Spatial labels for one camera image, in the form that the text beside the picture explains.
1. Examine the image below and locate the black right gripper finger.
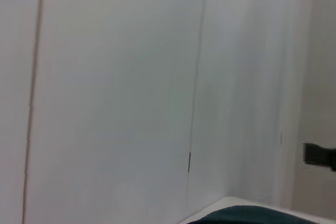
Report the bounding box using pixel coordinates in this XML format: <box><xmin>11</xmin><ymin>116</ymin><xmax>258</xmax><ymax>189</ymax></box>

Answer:
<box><xmin>302</xmin><ymin>142</ymin><xmax>336</xmax><ymax>173</ymax></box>

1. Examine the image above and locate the dark teal fabric bag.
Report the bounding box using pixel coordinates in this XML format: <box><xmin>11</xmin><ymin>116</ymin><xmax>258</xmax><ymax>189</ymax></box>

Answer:
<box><xmin>185</xmin><ymin>205</ymin><xmax>323</xmax><ymax>224</ymax></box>

